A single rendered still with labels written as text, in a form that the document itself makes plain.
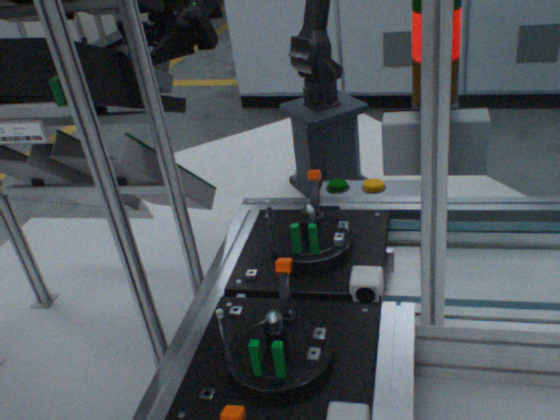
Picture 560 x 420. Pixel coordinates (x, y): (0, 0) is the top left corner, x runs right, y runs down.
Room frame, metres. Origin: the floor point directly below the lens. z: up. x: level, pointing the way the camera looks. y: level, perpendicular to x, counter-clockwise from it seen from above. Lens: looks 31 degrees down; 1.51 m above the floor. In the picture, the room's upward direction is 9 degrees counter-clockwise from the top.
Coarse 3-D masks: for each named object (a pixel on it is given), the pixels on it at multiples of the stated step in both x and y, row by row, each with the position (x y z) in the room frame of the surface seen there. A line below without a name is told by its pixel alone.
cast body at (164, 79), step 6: (150, 48) 0.92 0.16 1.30; (132, 60) 0.93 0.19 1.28; (156, 66) 0.92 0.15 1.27; (162, 66) 0.93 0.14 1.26; (168, 66) 0.94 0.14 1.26; (156, 72) 0.91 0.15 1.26; (162, 72) 0.92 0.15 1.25; (168, 72) 0.93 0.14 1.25; (156, 78) 0.91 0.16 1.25; (162, 78) 0.92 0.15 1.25; (168, 78) 0.93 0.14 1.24; (162, 84) 0.92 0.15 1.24; (168, 84) 0.93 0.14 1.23; (162, 90) 0.92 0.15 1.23; (168, 90) 0.92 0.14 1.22
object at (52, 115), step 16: (80, 0) 0.82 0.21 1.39; (96, 0) 0.81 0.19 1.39; (112, 0) 0.81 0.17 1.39; (0, 16) 0.86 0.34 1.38; (16, 16) 0.85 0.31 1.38; (32, 16) 0.84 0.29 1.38; (0, 112) 0.67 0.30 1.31; (16, 112) 0.66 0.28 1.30; (32, 112) 0.66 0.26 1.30; (48, 112) 0.65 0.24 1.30; (64, 112) 0.65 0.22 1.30; (112, 112) 0.83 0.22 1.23; (128, 112) 0.82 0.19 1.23; (144, 112) 0.81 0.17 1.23
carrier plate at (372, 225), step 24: (264, 216) 0.91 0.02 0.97; (288, 216) 0.90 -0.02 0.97; (336, 216) 0.87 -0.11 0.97; (360, 216) 0.86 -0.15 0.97; (384, 216) 0.85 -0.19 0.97; (264, 240) 0.83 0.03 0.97; (360, 240) 0.79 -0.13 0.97; (384, 240) 0.77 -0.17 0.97; (240, 264) 0.77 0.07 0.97; (264, 264) 0.76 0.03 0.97; (360, 264) 0.72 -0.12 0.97; (384, 264) 0.72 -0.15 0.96; (240, 288) 0.70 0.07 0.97; (264, 288) 0.70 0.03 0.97; (312, 288) 0.68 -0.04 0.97; (336, 288) 0.67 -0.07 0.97
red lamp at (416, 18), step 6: (414, 12) 0.62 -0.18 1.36; (414, 18) 0.62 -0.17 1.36; (420, 18) 0.61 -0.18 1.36; (414, 24) 0.62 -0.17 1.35; (420, 24) 0.61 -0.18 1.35; (414, 30) 0.62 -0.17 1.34; (420, 30) 0.61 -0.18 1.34; (414, 36) 0.62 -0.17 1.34; (420, 36) 0.61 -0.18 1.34; (414, 42) 0.62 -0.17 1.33; (420, 42) 0.61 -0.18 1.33; (414, 48) 0.62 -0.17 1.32; (420, 48) 0.61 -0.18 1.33; (414, 54) 0.62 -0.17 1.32; (420, 54) 0.61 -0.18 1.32; (414, 60) 0.62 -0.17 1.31; (420, 60) 0.61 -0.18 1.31
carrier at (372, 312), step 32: (224, 320) 0.53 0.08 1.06; (256, 320) 0.60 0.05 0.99; (288, 320) 0.58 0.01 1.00; (320, 320) 0.61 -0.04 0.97; (352, 320) 0.60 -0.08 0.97; (224, 352) 0.57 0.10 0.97; (256, 352) 0.50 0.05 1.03; (288, 352) 0.53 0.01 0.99; (320, 352) 0.51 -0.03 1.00; (352, 352) 0.54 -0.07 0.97; (192, 384) 0.52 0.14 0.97; (224, 384) 0.52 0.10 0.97; (256, 384) 0.49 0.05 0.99; (288, 384) 0.48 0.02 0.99; (320, 384) 0.49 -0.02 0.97; (352, 384) 0.49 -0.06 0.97; (192, 416) 0.47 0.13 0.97; (256, 416) 0.46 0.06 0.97; (288, 416) 0.45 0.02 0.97; (320, 416) 0.45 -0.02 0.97; (352, 416) 0.42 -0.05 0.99
